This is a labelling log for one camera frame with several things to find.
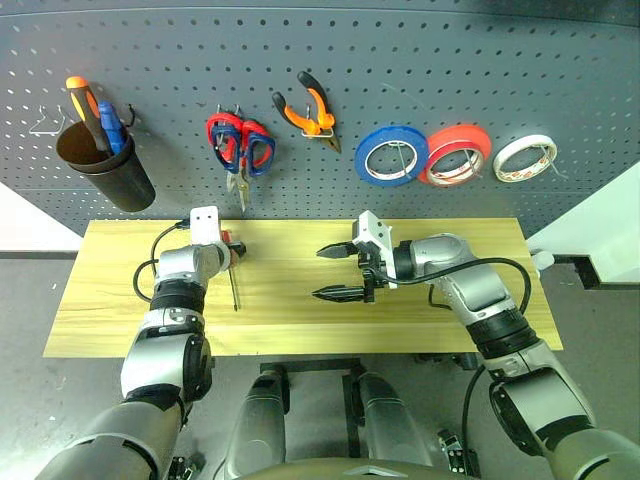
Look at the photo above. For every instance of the brown cup hook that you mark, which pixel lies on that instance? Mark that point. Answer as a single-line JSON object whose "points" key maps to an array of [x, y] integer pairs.
{"points": [[131, 116]]}

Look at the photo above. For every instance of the orange and black pliers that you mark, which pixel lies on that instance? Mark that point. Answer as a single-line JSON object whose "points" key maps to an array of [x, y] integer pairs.
{"points": [[300, 119]]}

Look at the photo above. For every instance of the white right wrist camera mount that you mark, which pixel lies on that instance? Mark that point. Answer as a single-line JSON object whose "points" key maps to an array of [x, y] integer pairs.
{"points": [[375, 232]]}

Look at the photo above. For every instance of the dark brown tool cup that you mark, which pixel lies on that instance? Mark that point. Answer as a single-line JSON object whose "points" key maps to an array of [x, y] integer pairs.
{"points": [[125, 187]]}

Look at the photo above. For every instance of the black table frame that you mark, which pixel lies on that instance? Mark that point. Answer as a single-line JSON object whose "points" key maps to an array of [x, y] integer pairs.
{"points": [[350, 400]]}

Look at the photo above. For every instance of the grey metal pegboard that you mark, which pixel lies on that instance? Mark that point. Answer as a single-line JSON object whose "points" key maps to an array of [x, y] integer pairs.
{"points": [[310, 60]]}

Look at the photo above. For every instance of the grey robot right leg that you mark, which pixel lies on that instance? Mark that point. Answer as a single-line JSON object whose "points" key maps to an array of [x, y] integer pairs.
{"points": [[390, 420]]}

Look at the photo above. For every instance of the metal scissors hook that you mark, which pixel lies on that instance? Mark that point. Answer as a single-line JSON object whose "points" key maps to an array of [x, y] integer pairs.
{"points": [[235, 109]]}

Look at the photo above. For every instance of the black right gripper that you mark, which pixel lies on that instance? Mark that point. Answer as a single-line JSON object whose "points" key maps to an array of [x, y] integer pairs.
{"points": [[371, 277]]}

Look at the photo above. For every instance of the orange and black screwdriver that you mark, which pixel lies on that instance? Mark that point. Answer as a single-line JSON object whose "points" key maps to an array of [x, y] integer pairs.
{"points": [[82, 100]]}

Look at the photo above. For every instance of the silver double prong hook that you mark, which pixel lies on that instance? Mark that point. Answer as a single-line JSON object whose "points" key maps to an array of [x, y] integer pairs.
{"points": [[325, 132]]}

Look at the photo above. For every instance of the blue tape roll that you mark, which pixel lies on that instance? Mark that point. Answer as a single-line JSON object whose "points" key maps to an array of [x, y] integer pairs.
{"points": [[367, 150]]}

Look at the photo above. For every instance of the grey robot leg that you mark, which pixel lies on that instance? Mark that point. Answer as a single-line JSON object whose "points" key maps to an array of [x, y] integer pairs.
{"points": [[390, 420], [255, 425]]}

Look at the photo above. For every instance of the white tape roll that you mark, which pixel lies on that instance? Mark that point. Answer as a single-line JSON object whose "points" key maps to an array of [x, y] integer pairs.
{"points": [[502, 160]]}

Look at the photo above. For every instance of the white round fitting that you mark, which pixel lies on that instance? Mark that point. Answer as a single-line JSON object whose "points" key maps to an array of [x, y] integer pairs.
{"points": [[542, 260]]}

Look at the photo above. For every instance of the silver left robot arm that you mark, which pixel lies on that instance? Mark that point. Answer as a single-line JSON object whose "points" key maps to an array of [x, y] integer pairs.
{"points": [[165, 350]]}

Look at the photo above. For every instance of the grey robot left leg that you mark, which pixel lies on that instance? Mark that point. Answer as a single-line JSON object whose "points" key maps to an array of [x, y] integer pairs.
{"points": [[255, 425]]}

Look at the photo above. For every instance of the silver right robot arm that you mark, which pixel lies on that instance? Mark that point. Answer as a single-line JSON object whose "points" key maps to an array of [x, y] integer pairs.
{"points": [[480, 300]]}

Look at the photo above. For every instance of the metal tape hook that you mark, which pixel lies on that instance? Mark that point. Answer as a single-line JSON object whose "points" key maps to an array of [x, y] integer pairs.
{"points": [[555, 162], [472, 160], [406, 162]]}

